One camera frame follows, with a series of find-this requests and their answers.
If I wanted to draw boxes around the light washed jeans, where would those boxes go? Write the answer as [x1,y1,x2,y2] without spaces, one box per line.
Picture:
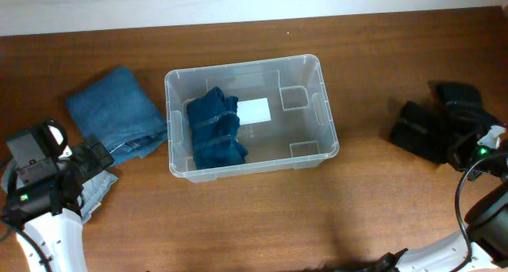
[1,169,119,224]

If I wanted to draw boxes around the black taped cloth bundle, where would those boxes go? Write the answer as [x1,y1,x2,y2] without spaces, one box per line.
[389,81,504,164]

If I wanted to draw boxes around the blue denim jeans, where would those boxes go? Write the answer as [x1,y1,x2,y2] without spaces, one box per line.
[65,67,167,165]

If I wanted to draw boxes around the dark blue taped cloth bundle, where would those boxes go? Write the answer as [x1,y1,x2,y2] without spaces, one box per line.
[187,86,248,170]

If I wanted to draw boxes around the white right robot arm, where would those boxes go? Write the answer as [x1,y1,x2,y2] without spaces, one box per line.
[364,140,507,272]

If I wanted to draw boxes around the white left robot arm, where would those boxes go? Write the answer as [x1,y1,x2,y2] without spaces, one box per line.
[1,119,115,271]

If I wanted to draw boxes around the white label in container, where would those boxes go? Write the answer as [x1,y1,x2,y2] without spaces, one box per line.
[237,98,271,125]

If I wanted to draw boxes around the clear plastic storage container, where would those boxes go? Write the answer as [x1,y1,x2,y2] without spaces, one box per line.
[164,54,340,182]

